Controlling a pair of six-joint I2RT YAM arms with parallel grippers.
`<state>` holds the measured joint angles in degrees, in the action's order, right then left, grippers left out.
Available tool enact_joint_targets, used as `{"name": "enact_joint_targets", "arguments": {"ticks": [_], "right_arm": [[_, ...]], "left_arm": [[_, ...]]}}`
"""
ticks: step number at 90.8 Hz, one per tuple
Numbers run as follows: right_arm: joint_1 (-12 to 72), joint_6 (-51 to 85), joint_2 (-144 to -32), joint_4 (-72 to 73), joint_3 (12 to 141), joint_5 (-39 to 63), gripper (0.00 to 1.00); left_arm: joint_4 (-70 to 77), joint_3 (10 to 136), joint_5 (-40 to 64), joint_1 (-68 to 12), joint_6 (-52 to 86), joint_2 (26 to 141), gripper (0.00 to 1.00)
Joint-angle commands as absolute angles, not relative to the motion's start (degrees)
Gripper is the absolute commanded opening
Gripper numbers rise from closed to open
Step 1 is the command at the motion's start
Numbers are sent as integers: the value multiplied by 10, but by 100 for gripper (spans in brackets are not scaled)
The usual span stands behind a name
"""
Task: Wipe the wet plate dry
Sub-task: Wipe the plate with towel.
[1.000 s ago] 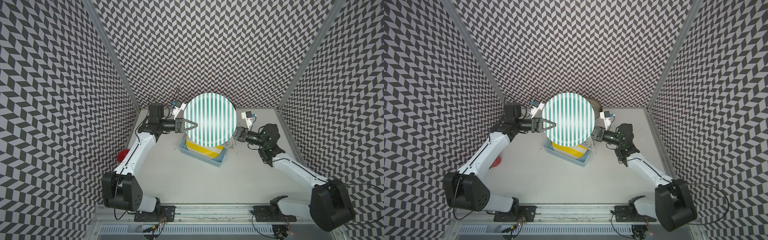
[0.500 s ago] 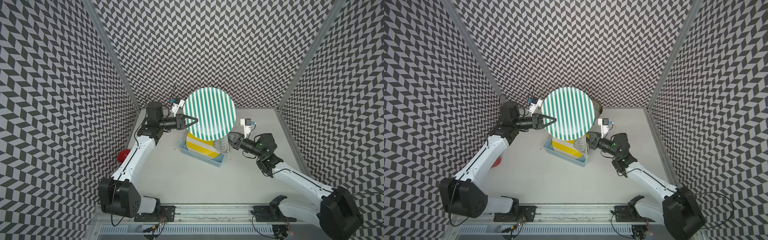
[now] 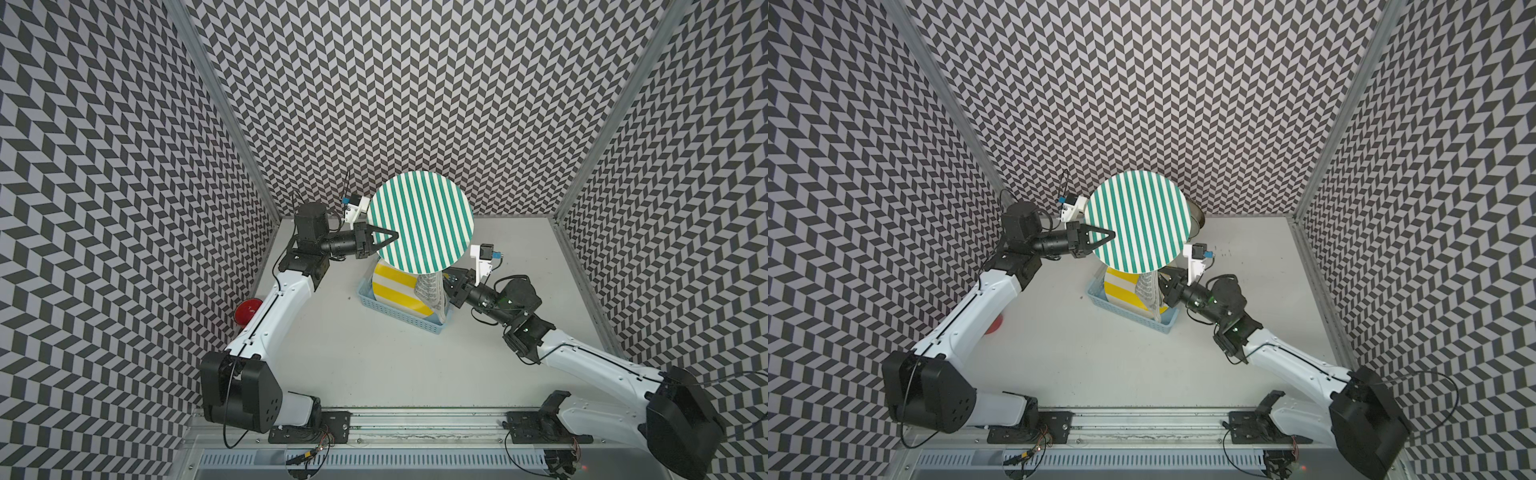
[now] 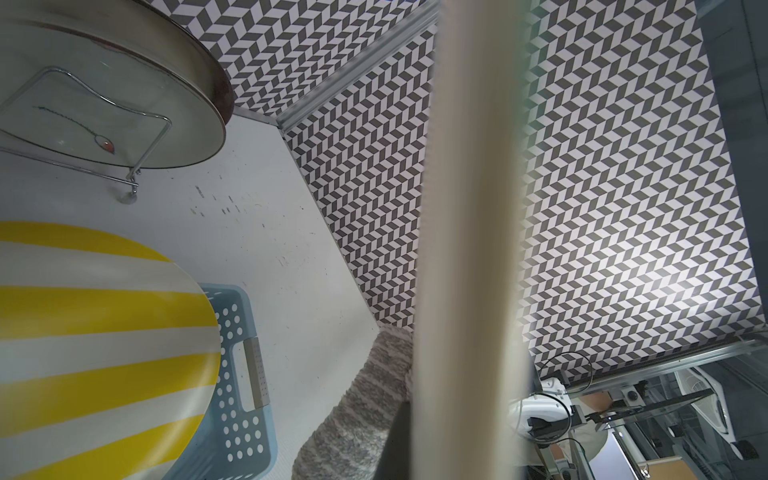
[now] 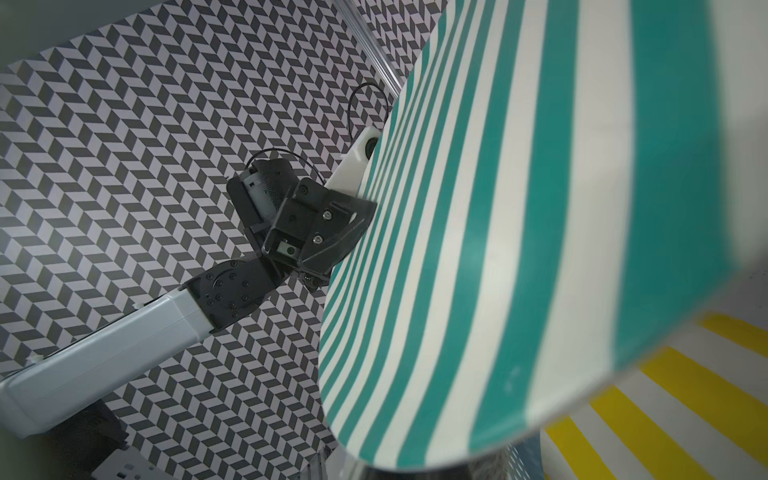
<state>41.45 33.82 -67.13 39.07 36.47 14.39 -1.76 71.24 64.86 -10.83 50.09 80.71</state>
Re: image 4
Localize green striped plate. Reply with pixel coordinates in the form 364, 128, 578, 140
410, 1, 531, 479

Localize grey knitted dish cloth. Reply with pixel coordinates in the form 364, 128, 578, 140
291, 326, 413, 479

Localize yellow striped plate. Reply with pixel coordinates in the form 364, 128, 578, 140
1, 221, 222, 479

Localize light blue plastic basket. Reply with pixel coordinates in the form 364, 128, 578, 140
164, 284, 277, 479

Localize wire lid stand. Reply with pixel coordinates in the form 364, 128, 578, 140
1, 66, 173, 204

